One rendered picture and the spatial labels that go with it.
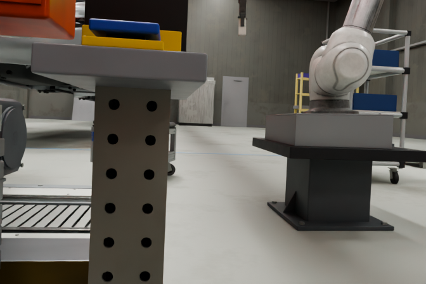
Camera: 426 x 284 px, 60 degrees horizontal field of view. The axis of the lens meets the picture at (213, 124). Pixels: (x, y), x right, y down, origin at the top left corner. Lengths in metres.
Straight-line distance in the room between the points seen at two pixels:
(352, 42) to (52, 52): 1.05
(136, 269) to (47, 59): 0.30
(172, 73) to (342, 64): 0.93
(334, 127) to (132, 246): 0.94
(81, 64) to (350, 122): 1.10
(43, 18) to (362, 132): 1.08
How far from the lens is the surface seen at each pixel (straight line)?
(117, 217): 0.53
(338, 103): 1.49
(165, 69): 0.37
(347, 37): 1.32
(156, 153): 0.51
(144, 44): 0.38
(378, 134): 1.41
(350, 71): 1.26
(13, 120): 0.91
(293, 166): 1.55
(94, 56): 0.38
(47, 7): 0.62
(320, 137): 1.31
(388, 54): 2.70
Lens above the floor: 0.39
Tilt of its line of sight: 1 degrees down
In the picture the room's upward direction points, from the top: 3 degrees clockwise
